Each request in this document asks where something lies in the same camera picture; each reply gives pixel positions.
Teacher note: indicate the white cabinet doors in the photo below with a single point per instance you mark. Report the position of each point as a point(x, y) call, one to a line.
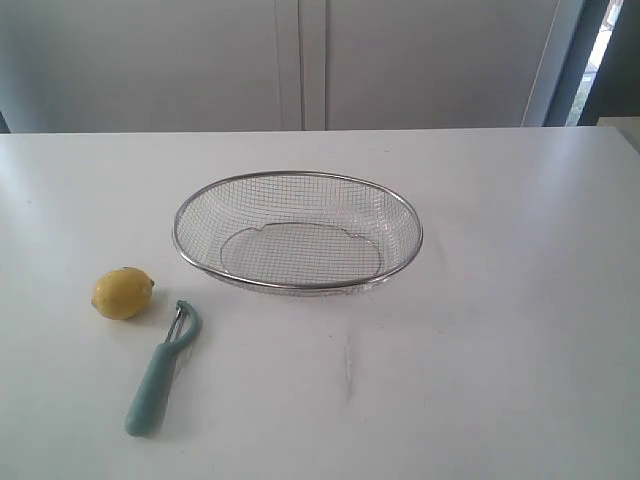
point(151, 66)

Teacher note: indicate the yellow lemon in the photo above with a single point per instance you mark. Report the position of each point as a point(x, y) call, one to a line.
point(123, 293)

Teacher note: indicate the metal wire mesh basket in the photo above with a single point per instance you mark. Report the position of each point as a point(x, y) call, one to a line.
point(301, 233)

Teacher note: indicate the teal handled peeler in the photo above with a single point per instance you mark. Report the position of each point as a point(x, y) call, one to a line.
point(148, 407)

